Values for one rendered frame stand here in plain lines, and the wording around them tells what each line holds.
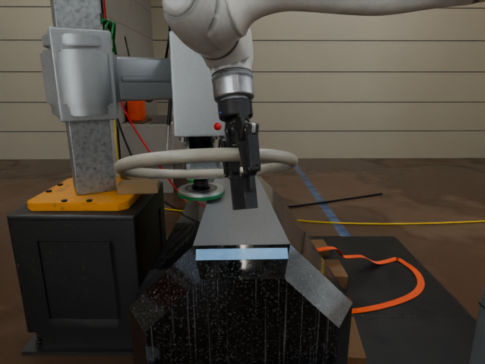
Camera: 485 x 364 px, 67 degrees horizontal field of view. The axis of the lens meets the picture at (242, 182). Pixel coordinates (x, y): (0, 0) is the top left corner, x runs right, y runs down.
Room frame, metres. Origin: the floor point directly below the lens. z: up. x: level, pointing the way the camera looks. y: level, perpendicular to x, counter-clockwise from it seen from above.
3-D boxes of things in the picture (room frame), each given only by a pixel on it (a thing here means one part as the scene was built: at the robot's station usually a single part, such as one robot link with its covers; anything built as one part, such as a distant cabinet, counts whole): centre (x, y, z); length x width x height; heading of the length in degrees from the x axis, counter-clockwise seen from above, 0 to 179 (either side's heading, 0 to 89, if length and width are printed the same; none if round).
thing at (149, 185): (1.81, 0.54, 0.81); 0.20 x 0.10 x 0.05; 98
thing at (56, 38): (1.86, 0.79, 1.36); 0.35 x 0.35 x 0.41
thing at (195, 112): (1.71, 0.21, 1.30); 0.36 x 0.22 x 0.45; 9
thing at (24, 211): (1.86, 0.79, 0.37); 0.66 x 0.66 x 0.74; 0
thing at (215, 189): (1.63, 0.19, 0.85); 0.21 x 0.21 x 0.01
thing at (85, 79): (1.99, 0.64, 1.34); 0.74 x 0.34 x 0.25; 130
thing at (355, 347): (1.52, -0.51, 0.07); 0.30 x 0.12 x 0.12; 174
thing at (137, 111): (4.70, 1.33, 1.00); 0.50 x 0.22 x 0.33; 1
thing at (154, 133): (4.82, 1.13, 0.43); 1.30 x 0.62 x 0.86; 1
